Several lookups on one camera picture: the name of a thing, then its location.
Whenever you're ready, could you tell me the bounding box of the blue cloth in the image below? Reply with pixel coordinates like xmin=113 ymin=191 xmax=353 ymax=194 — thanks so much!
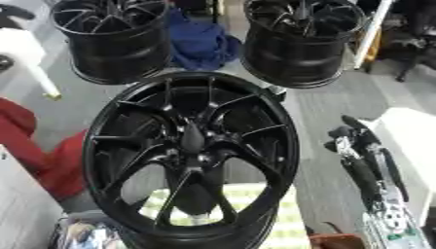
xmin=164 ymin=9 xmax=244 ymax=72

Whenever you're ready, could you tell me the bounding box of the black office chair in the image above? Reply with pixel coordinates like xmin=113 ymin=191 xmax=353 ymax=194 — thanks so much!
xmin=373 ymin=0 xmax=436 ymax=83

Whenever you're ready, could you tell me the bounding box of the white pole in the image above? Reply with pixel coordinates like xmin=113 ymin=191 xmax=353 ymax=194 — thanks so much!
xmin=350 ymin=0 xmax=395 ymax=70

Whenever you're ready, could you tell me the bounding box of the brown box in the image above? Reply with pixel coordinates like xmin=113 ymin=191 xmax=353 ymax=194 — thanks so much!
xmin=307 ymin=231 xmax=367 ymax=249

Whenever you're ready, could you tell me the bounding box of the colourful plastic bag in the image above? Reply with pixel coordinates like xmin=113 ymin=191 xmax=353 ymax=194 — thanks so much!
xmin=46 ymin=211 xmax=136 ymax=249

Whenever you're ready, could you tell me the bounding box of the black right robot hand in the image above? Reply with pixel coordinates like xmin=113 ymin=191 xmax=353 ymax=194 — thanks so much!
xmin=321 ymin=114 xmax=413 ymax=213

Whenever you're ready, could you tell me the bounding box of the person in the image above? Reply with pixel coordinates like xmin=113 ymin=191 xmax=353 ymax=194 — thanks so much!
xmin=0 ymin=96 xmax=116 ymax=216

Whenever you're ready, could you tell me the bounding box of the white panel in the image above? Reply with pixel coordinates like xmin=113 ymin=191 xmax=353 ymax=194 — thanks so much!
xmin=0 ymin=143 xmax=65 ymax=249

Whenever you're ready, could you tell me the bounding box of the black wheel rim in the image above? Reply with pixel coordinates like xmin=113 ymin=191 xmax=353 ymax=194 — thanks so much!
xmin=239 ymin=0 xmax=368 ymax=89
xmin=48 ymin=0 xmax=174 ymax=87

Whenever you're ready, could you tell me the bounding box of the large black spoked wheel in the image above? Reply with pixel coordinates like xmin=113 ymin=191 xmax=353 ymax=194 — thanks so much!
xmin=80 ymin=71 xmax=302 ymax=249

